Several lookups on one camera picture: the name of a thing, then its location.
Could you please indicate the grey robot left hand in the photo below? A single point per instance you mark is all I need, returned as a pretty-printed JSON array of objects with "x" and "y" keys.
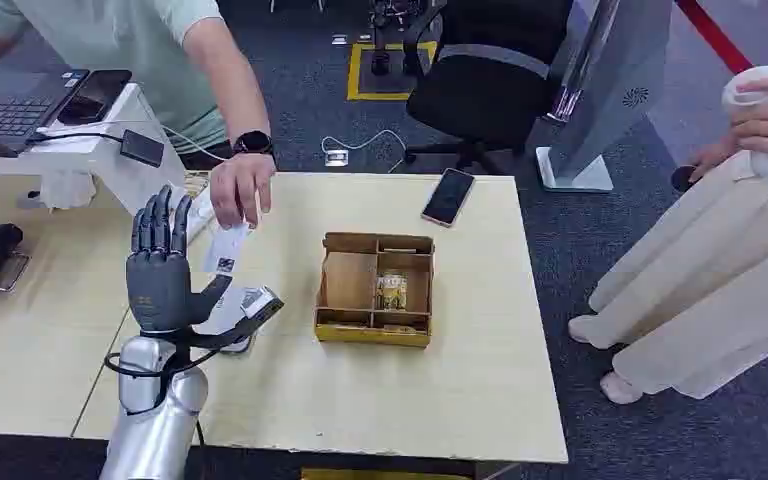
[{"x": 159, "y": 285}]

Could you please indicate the white printed card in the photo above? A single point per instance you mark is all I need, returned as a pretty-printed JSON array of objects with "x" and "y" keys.
[{"x": 225, "y": 248}]

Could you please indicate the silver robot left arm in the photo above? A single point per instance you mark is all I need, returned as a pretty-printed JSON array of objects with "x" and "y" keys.
[{"x": 159, "y": 424}]

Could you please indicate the white desk riser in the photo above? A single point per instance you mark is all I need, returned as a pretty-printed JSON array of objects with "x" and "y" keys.
[{"x": 119, "y": 179}]

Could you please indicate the person's hand with card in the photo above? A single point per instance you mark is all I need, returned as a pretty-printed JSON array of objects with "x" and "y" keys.
[{"x": 238, "y": 189}]

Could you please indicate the crumpled white plastic bag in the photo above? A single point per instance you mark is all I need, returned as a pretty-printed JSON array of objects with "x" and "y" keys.
[{"x": 66, "y": 191}]

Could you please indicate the black power adapter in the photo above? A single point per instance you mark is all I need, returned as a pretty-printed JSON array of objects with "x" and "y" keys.
[{"x": 142, "y": 148}]

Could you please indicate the silver flat device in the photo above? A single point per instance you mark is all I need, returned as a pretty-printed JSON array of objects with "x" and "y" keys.
[{"x": 10, "y": 272}]

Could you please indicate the black wristwatch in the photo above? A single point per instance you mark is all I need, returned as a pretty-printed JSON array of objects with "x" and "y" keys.
[{"x": 253, "y": 142}]

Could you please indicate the wooden card box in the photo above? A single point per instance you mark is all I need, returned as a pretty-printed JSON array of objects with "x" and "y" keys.
[{"x": 351, "y": 285}]

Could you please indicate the silver floor socket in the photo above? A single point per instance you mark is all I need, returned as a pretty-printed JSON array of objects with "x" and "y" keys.
[{"x": 336, "y": 158}]

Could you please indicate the seated person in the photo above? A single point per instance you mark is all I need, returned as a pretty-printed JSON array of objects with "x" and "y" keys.
[{"x": 152, "y": 53}]

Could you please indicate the dark grey laptop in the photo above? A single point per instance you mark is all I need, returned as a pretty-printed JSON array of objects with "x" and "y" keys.
[{"x": 6, "y": 109}]

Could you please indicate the yellow printed card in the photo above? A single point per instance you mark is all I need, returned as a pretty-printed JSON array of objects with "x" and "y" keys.
[{"x": 392, "y": 291}]

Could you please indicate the black smartphone pink case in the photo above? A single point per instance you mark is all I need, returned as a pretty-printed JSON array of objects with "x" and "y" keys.
[{"x": 449, "y": 196}]

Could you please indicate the black stand legs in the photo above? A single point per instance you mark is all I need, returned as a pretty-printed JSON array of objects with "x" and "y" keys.
[{"x": 384, "y": 40}]

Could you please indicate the black office chair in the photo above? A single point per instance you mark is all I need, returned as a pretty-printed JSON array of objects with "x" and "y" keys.
[{"x": 490, "y": 86}]

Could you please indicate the grey standing display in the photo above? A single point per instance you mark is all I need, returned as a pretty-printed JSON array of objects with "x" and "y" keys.
[{"x": 612, "y": 86}]

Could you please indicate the standing person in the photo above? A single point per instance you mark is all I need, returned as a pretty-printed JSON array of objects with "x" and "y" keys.
[{"x": 702, "y": 285}]

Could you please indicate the person's hand with black object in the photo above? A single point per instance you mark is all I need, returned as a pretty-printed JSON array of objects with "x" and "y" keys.
[{"x": 712, "y": 156}]

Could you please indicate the white paper cup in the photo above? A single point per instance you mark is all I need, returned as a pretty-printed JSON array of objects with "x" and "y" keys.
[{"x": 748, "y": 89}]

